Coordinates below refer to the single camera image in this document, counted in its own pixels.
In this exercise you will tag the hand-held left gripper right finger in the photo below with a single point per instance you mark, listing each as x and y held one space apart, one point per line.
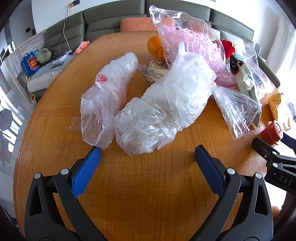
209 171

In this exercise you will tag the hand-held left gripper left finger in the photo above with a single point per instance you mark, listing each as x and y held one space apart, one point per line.
86 171

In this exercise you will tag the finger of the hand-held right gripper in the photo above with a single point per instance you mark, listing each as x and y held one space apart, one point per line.
289 141
262 146

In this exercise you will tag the red-brown bottle cap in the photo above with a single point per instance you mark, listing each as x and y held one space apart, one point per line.
269 135

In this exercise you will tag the clear plastic bag red spot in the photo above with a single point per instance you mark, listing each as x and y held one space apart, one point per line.
108 92

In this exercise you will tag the large clear plastic bag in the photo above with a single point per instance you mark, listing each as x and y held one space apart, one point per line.
161 104

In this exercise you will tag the blue face mask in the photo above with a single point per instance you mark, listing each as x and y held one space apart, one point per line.
240 57

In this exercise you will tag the red cloth piece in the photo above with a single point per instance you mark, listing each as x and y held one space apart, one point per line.
227 46

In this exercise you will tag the orange fruit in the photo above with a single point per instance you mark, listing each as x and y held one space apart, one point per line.
153 46

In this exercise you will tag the person's right hand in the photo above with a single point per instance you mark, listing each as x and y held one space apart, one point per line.
276 212

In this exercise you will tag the paper cup with yellow dots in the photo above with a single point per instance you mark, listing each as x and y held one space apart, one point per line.
275 104

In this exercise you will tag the small clear plastic bag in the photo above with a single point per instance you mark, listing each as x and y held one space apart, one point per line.
233 106

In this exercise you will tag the white snack packet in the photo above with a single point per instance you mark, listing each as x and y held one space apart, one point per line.
245 81

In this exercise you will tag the clear bag with barcode label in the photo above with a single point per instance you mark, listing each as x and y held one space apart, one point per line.
259 76

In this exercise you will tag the dark wrapper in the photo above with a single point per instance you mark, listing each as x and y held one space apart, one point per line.
233 64

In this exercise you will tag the white curtain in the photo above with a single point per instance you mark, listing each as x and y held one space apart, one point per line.
284 41

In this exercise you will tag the grey quilted sofa cover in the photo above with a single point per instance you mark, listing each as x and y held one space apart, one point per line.
44 74

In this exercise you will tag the dark remote control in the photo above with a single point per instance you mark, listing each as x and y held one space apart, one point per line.
57 65

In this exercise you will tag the large grey quilted pillow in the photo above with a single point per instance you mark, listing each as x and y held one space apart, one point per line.
230 37

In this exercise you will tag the printed paper wrapper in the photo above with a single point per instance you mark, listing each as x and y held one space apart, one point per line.
152 71

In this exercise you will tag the clear flat packet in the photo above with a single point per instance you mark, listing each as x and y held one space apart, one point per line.
63 56

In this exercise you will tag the blue shopping bag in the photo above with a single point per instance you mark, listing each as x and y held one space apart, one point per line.
30 64

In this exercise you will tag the green hat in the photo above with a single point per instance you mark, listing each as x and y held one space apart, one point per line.
44 55

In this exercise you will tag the pink plush toy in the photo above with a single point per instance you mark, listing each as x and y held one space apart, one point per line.
81 47

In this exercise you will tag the clear bag of pink rings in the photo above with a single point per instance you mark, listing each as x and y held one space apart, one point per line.
196 39

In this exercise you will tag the green sofa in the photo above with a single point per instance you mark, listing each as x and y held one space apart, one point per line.
104 18

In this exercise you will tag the long orange cushion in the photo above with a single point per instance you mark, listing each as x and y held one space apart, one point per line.
134 24

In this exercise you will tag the dark wall socket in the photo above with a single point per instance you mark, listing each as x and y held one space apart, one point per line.
75 3

